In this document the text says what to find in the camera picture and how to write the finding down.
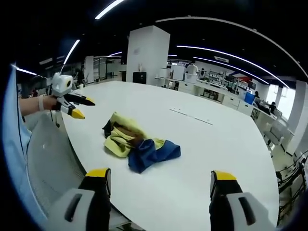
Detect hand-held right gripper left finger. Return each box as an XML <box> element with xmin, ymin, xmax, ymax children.
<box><xmin>47</xmin><ymin>167</ymin><xmax>113</xmax><ymax>231</ymax></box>

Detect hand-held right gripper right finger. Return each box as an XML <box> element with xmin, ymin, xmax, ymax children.
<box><xmin>208</xmin><ymin>170</ymin><xmax>277</xmax><ymax>231</ymax></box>

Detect yellow and blue garment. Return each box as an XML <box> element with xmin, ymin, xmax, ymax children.
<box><xmin>102</xmin><ymin>111</ymin><xmax>181</xmax><ymax>174</ymax></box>

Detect person's left hand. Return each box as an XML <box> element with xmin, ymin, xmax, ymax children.
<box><xmin>44</xmin><ymin>95</ymin><xmax>58</xmax><ymax>111</ymax></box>

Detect long ceiling light strip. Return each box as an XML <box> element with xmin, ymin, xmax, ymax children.
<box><xmin>63</xmin><ymin>39</ymin><xmax>81</xmax><ymax>65</ymax></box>
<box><xmin>94</xmin><ymin>0</ymin><xmax>126</xmax><ymax>20</ymax></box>
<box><xmin>176</xmin><ymin>45</ymin><xmax>291</xmax><ymax>89</ymax></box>

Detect black cabinet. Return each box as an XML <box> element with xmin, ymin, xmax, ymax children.
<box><xmin>132</xmin><ymin>71</ymin><xmax>147</xmax><ymax>85</ymax></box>

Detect light blue shirt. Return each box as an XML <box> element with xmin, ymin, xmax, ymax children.
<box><xmin>1</xmin><ymin>64</ymin><xmax>49</xmax><ymax>231</ymax></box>

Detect white square pillar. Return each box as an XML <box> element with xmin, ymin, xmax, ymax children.
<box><xmin>126</xmin><ymin>25</ymin><xmax>171</xmax><ymax>86</ymax></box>

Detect grey office chair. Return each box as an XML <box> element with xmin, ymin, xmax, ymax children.
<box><xmin>264</xmin><ymin>124</ymin><xmax>291</xmax><ymax>153</ymax></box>

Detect blue storage bin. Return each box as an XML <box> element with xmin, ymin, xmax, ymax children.
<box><xmin>244</xmin><ymin>91</ymin><xmax>256</xmax><ymax>105</ymax></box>

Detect white storage box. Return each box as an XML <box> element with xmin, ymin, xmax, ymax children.
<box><xmin>183</xmin><ymin>73</ymin><xmax>198</xmax><ymax>84</ymax></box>

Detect row of white cabinets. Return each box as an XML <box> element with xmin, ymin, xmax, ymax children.
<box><xmin>154</xmin><ymin>76</ymin><xmax>256</xmax><ymax>116</ymax></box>

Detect thin dark gripper cable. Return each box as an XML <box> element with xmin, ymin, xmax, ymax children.
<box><xmin>49</xmin><ymin>109</ymin><xmax>61</xmax><ymax>128</ymax></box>

